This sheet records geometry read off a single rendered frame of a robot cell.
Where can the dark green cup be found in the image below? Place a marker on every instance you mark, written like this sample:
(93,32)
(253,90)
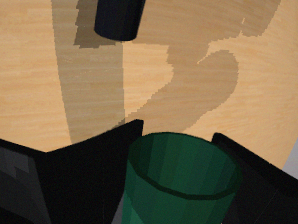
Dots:
(174,178)

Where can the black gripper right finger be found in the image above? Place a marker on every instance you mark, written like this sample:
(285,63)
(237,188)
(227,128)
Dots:
(267,195)

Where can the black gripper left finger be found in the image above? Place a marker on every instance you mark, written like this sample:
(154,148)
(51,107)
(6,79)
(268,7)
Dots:
(78,184)

